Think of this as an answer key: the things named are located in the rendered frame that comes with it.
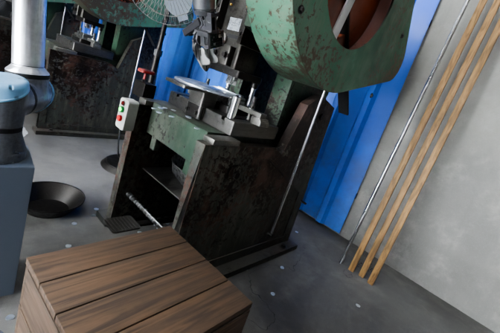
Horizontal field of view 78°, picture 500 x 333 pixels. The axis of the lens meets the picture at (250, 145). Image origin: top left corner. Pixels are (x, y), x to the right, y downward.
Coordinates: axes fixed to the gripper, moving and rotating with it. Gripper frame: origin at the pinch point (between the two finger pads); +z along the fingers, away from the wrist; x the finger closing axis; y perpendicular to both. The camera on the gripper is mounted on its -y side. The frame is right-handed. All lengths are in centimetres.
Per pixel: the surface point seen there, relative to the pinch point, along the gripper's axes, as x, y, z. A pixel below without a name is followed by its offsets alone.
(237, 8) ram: 27.2, -10.1, -16.4
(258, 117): 15.8, 13.5, 21.4
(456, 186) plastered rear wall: 116, 81, 78
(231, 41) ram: 21.4, -7.9, -4.2
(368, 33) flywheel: 60, 34, -9
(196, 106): 0.3, -7.7, 18.6
